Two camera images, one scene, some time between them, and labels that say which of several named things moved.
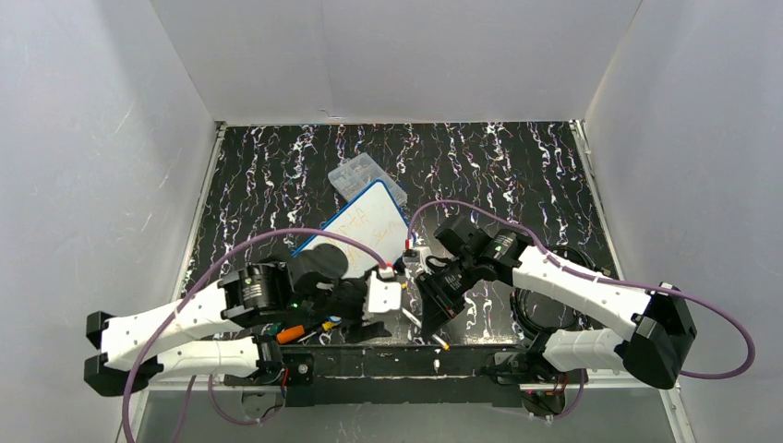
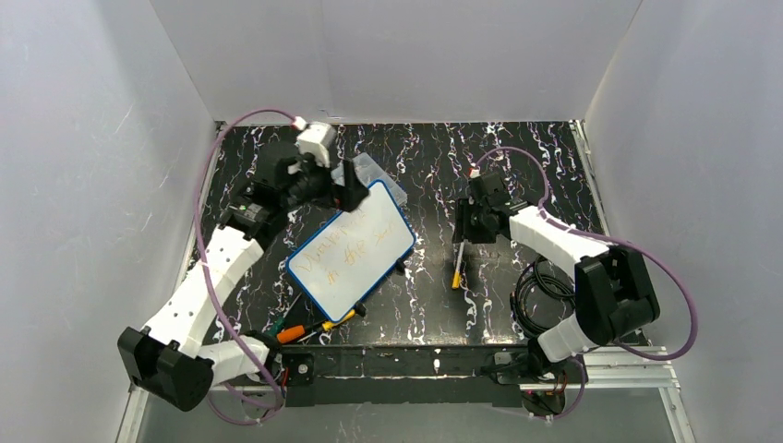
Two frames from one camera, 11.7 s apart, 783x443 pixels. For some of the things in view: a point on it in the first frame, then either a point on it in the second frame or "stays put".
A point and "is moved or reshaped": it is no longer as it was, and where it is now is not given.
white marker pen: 418,323 is moved or reshaped
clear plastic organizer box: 355,173 stays put
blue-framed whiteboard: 377,221 stays put
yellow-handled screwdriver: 331,322 stays put
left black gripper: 355,301 → 336,190
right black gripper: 440,292 → 464,221
